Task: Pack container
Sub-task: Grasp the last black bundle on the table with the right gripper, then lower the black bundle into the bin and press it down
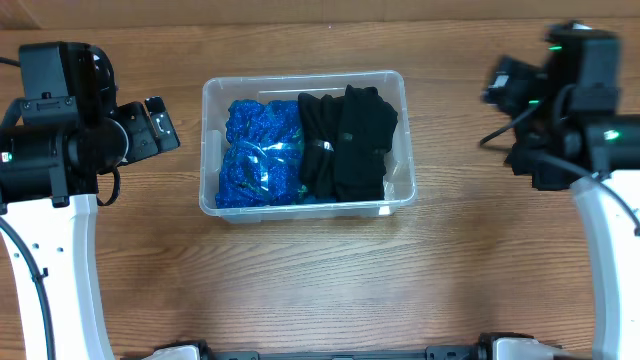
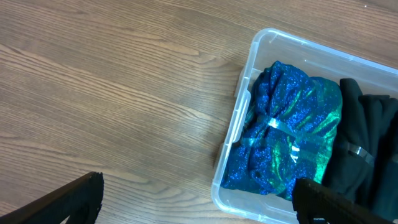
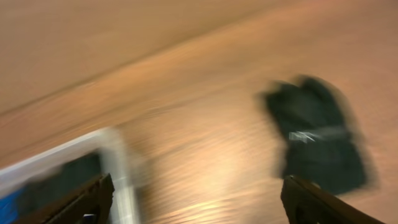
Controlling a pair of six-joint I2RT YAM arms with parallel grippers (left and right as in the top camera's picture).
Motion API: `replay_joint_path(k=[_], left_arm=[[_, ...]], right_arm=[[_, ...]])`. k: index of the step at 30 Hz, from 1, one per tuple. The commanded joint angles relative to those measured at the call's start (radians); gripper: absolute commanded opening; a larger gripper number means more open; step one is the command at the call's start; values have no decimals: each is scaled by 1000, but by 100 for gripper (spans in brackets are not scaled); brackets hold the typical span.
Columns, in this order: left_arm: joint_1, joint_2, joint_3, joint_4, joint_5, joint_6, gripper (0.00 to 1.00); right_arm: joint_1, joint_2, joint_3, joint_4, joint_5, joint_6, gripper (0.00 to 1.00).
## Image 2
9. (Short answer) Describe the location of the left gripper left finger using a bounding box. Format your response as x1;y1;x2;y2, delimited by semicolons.
1;172;104;224

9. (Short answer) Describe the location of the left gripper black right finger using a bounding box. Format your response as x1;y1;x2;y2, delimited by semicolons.
292;178;393;224

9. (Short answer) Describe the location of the black taped garment front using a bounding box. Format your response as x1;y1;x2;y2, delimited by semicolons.
322;78;397;221

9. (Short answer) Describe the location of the blue sequin fabric bundle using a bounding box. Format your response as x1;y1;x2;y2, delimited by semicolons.
221;61;343;200

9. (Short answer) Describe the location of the clear plastic storage bin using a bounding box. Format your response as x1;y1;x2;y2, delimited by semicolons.
211;28;397;223

